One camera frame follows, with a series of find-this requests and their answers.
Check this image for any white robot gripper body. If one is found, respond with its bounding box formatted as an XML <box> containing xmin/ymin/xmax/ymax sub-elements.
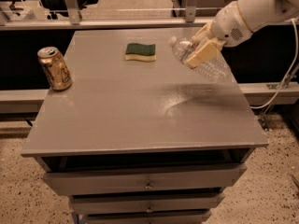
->
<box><xmin>211</xmin><ymin>2</ymin><xmax>252</xmax><ymax>47</ymax></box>

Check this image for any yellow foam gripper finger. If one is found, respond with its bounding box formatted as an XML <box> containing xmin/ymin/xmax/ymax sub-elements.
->
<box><xmin>191</xmin><ymin>22</ymin><xmax>215</xmax><ymax>45</ymax></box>
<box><xmin>183</xmin><ymin>38</ymin><xmax>224</xmax><ymax>69</ymax></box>

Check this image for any clear plastic water bottle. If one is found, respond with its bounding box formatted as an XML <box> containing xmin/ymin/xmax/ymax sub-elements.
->
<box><xmin>168</xmin><ymin>36</ymin><xmax>231</xmax><ymax>83</ymax></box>

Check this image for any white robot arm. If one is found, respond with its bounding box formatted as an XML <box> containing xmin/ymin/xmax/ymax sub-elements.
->
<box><xmin>182</xmin><ymin>0</ymin><xmax>299</xmax><ymax>69</ymax></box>

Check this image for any green and yellow sponge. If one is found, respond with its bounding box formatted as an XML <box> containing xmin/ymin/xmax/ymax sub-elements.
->
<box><xmin>124</xmin><ymin>43</ymin><xmax>156</xmax><ymax>62</ymax></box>

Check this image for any grey drawer cabinet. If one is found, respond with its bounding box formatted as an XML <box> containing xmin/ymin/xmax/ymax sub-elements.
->
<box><xmin>21</xmin><ymin>27</ymin><xmax>270</xmax><ymax>224</ymax></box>

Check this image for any top grey drawer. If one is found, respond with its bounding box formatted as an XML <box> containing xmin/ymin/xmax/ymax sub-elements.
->
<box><xmin>43</xmin><ymin>163</ymin><xmax>247</xmax><ymax>196</ymax></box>

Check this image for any grey drawer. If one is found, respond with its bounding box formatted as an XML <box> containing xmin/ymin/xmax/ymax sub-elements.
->
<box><xmin>70</xmin><ymin>192</ymin><xmax>224</xmax><ymax>215</ymax></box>
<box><xmin>43</xmin><ymin>163</ymin><xmax>247</xmax><ymax>196</ymax></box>
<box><xmin>86</xmin><ymin>210</ymin><xmax>211</xmax><ymax>224</ymax></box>

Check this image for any gold soda can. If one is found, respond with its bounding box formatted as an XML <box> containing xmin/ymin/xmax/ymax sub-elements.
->
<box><xmin>37</xmin><ymin>47</ymin><xmax>72</xmax><ymax>91</ymax></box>

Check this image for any middle grey drawer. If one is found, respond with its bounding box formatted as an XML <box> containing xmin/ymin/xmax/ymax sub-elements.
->
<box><xmin>70</xmin><ymin>192</ymin><xmax>224</xmax><ymax>215</ymax></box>

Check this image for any bottom grey drawer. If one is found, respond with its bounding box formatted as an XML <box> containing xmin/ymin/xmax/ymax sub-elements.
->
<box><xmin>86</xmin><ymin>210</ymin><xmax>211</xmax><ymax>224</ymax></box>

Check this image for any white cable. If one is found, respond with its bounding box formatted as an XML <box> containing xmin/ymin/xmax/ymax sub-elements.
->
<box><xmin>249</xmin><ymin>18</ymin><xmax>299</xmax><ymax>110</ymax></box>

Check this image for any metal frame rail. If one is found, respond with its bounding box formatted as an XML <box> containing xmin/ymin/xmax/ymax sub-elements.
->
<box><xmin>0</xmin><ymin>17</ymin><xmax>213</xmax><ymax>31</ymax></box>

